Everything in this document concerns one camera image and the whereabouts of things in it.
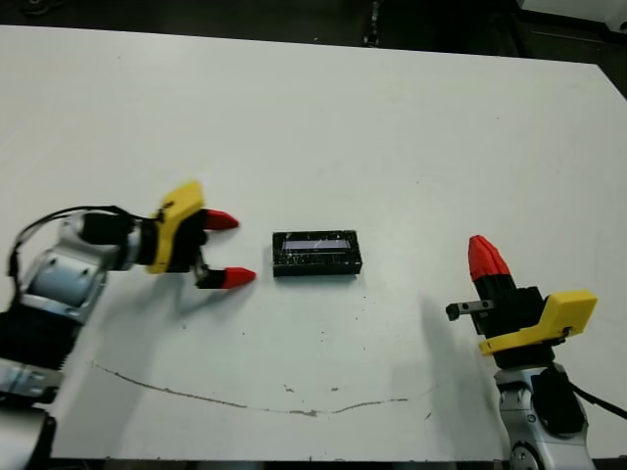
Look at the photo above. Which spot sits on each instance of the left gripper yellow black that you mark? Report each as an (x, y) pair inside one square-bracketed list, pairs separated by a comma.
[(171, 235)]

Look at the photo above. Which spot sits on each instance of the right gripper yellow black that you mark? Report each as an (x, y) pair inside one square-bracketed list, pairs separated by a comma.
[(563, 313)]

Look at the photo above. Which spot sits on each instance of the black box lid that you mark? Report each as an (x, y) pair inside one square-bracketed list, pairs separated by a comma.
[(318, 267)]

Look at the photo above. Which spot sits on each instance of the black background pole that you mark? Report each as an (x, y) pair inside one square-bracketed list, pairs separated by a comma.
[(373, 22)]

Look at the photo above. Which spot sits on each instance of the white background object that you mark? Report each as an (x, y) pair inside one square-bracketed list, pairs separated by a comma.
[(578, 10)]

